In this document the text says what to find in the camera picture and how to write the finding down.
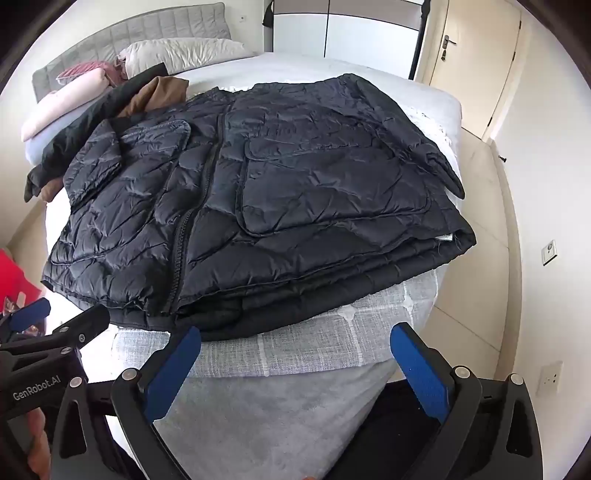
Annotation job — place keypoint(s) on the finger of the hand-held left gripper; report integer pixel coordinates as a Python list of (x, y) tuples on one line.
[(28, 313), (87, 323)]

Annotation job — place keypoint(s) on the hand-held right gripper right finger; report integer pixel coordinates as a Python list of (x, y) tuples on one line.
[(420, 374)]

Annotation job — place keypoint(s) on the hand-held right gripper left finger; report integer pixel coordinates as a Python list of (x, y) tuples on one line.
[(173, 369)]

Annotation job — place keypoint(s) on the black puffer jacket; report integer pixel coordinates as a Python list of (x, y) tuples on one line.
[(277, 184)]

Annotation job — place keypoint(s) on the person's left hand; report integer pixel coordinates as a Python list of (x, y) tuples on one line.
[(39, 443)]

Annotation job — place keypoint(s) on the red cloth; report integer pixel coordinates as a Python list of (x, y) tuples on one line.
[(14, 277)]

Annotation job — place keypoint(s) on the grey fleece blanket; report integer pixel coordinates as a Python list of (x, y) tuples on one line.
[(258, 424)]

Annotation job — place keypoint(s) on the white checked blanket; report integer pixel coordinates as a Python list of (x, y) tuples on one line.
[(300, 346)]

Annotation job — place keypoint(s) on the pale pink pillow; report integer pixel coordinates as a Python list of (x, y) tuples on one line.
[(60, 101)]

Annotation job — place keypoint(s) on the black and brown coat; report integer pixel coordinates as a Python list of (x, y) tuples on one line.
[(152, 92)]

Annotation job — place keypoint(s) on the pink striped pillow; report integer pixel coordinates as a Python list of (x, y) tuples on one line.
[(87, 70)]

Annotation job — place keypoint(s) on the bed with pale sheet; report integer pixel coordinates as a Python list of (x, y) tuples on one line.
[(429, 101)]

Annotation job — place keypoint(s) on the white pillow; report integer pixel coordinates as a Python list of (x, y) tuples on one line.
[(184, 53)]

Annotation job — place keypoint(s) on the grey padded headboard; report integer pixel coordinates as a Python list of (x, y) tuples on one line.
[(152, 23)]

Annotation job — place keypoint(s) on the cream door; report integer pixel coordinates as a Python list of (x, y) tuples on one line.
[(475, 55)]

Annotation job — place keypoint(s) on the white and grey wardrobe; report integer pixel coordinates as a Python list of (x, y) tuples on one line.
[(351, 32)]

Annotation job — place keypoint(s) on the black hanging bag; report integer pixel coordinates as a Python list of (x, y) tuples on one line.
[(268, 14)]

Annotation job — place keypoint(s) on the wall socket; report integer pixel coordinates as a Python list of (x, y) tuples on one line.
[(549, 378)]

